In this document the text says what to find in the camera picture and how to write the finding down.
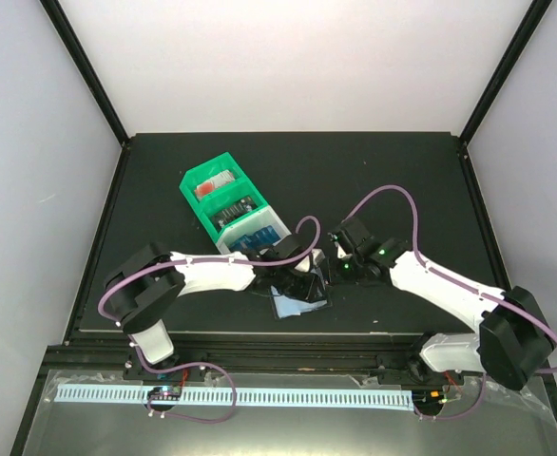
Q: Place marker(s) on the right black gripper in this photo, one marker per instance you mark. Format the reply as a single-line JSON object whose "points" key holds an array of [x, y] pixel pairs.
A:
{"points": [[363, 279]]}

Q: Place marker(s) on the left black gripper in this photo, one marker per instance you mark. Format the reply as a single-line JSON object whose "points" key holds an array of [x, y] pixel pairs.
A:
{"points": [[309, 291]]}

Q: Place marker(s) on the clear sleeve card holder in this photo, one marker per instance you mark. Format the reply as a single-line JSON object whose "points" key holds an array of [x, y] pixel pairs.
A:
{"points": [[294, 293]]}

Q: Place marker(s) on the white plastic card bin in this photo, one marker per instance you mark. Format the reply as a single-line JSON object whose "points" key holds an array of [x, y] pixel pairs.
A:
{"points": [[249, 224]]}

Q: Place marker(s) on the green double compartment bin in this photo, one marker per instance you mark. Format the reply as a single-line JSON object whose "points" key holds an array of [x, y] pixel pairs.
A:
{"points": [[211, 204]]}

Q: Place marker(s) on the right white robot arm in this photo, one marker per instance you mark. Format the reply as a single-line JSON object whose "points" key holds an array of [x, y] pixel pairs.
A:
{"points": [[504, 341]]}

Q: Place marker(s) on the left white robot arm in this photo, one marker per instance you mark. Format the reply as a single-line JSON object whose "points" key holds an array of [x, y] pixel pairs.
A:
{"points": [[138, 294]]}

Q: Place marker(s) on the blue cards in bin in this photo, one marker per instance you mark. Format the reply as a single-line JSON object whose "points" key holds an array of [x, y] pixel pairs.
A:
{"points": [[265, 236]]}

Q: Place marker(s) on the red and white cards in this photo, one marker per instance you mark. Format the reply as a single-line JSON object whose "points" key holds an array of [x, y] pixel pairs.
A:
{"points": [[213, 183]]}

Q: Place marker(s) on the right circuit board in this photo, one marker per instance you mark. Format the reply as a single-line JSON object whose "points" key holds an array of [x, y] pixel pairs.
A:
{"points": [[435, 397]]}

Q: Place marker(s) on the circuit board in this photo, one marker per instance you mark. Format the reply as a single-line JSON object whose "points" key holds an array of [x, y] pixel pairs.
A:
{"points": [[435, 397], [164, 393]]}

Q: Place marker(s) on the left circuit board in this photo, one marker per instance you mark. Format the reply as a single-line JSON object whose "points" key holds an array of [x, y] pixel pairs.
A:
{"points": [[164, 393]]}

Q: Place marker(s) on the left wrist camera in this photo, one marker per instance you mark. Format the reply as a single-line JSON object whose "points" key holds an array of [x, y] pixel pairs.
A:
{"points": [[310, 262]]}

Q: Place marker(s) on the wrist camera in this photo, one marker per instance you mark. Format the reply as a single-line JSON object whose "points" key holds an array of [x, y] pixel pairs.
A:
{"points": [[351, 238], [310, 262]]}

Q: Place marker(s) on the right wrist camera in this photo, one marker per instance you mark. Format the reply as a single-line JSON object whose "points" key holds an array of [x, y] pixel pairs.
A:
{"points": [[351, 238]]}

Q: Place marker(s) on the white slotted cable duct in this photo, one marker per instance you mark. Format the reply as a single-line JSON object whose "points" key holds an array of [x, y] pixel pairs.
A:
{"points": [[240, 397]]}

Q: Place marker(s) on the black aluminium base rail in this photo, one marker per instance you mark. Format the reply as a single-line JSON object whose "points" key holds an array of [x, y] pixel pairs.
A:
{"points": [[390, 358]]}

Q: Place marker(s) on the right black frame post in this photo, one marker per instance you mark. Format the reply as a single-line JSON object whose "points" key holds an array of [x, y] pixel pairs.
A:
{"points": [[531, 20]]}

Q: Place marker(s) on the black frame post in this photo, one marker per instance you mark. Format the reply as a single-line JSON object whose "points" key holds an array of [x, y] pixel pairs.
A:
{"points": [[531, 20], [77, 53]]}

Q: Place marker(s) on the left black frame post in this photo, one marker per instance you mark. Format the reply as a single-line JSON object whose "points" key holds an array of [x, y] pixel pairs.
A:
{"points": [[77, 53]]}

